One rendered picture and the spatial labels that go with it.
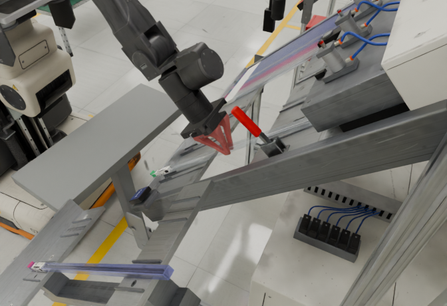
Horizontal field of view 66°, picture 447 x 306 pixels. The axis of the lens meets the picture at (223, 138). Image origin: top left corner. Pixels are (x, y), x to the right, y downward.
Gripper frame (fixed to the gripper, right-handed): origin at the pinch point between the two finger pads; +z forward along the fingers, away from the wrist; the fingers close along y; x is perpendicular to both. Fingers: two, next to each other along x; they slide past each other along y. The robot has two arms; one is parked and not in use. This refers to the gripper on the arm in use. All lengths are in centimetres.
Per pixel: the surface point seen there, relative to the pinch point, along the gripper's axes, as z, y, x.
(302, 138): -0.5, -3.7, -19.9
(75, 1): -77, 140, 186
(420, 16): -10.6, 0.2, -40.6
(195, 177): 2.4, -4.4, 9.2
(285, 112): 0.4, 8.5, -11.1
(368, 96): -5.7, -6.2, -33.3
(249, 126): -7.1, -6.7, -14.6
